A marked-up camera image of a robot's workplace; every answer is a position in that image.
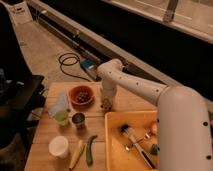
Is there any black coiled cable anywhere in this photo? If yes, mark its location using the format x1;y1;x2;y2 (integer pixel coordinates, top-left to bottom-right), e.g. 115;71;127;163
58;52;92;83

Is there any blue grey power box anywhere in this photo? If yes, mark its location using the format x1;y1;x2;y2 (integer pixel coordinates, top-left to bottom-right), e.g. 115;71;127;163
80;59;101;81

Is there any green cucumber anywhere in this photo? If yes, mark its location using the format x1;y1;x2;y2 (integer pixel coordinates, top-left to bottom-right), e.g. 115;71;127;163
86;135;98;166

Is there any small metal cup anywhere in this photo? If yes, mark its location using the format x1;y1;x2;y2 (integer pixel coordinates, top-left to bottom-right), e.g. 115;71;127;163
72;113;85;129

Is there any yellow plastic bin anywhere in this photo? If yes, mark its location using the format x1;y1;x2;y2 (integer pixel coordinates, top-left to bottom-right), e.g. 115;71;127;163
105;111;158;171

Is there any metal spoon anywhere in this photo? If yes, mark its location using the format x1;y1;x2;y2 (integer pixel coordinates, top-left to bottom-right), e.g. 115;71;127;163
125;133;152;151

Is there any black chair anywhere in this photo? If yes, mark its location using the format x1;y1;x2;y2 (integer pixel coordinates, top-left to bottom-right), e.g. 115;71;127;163
0;2;45;150

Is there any green plastic cup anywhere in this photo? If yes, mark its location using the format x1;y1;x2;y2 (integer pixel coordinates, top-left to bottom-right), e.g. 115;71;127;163
54;110;69;126

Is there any white paper cup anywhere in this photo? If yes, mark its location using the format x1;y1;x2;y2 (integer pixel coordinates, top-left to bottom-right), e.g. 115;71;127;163
48;136;69;159

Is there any blue green sponge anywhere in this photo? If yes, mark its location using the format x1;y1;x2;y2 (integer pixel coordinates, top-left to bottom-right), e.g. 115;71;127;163
150;144;158;156

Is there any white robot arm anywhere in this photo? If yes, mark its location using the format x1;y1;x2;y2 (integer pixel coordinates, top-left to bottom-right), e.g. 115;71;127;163
98;59;213;171

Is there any red bowl with contents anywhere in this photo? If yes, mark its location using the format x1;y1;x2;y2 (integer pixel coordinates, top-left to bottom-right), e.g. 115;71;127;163
68;85;94;106

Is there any peach apple toy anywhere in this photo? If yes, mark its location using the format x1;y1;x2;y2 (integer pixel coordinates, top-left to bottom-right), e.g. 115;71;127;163
150;122;158;135

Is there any clear plastic bag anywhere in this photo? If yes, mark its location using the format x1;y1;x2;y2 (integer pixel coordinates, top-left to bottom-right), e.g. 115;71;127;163
48;92;69;117

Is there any white box device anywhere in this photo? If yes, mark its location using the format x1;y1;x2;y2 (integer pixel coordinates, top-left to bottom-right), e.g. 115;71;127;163
9;1;33;26

